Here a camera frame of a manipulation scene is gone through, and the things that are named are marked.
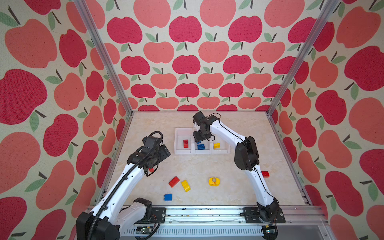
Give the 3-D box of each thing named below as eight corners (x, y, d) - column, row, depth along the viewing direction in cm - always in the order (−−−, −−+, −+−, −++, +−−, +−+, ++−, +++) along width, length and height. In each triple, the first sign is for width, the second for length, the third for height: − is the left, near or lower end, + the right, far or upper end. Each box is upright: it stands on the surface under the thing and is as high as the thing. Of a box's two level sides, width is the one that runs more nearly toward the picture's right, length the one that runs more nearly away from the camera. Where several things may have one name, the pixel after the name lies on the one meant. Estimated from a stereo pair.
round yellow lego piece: (209, 186, 85) (209, 184, 83) (208, 179, 88) (209, 177, 86) (219, 186, 85) (220, 184, 83) (219, 179, 88) (219, 177, 86)
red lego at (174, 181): (168, 184, 87) (167, 183, 85) (175, 176, 90) (175, 175, 88) (172, 188, 85) (172, 187, 83) (180, 180, 88) (179, 179, 86)
